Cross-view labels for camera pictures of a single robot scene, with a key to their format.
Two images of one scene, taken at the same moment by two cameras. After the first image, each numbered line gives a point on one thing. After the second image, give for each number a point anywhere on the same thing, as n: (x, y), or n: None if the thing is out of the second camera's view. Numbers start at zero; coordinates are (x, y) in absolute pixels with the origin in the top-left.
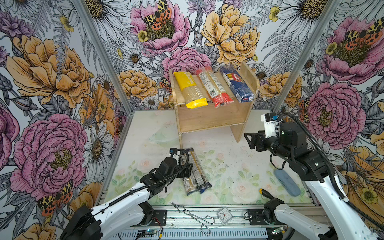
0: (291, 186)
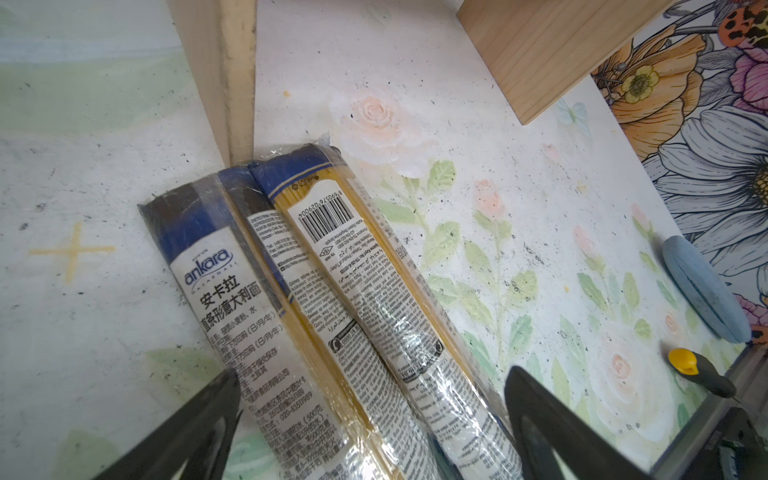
0: (706, 290)
